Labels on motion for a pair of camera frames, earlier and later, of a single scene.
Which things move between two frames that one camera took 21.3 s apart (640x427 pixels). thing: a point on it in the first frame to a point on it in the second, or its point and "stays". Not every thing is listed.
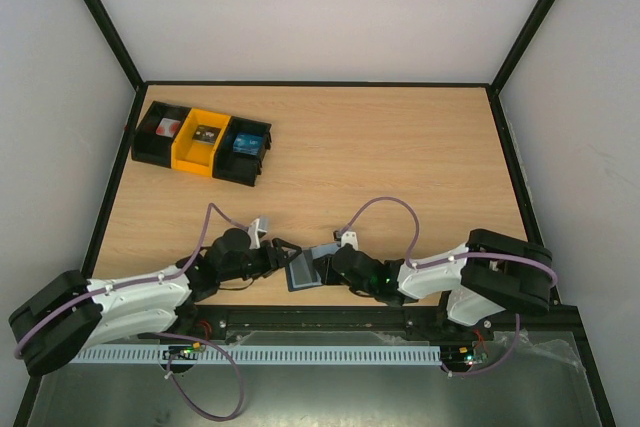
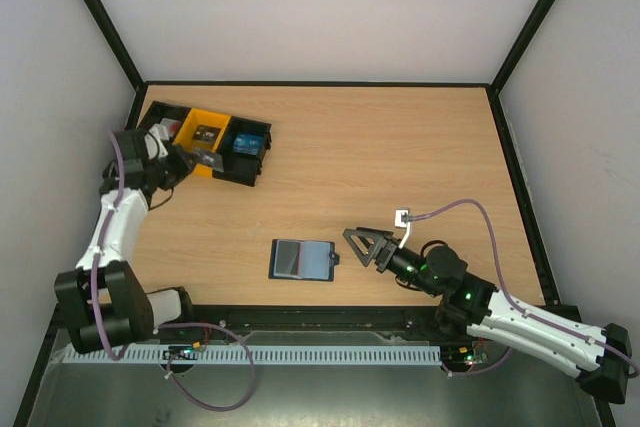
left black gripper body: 254,267 to 170,175
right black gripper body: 323,271 to 386,251
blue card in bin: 247,144 stays
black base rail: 209,322 stays
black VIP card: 206,134 stays
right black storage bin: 233,166 stays
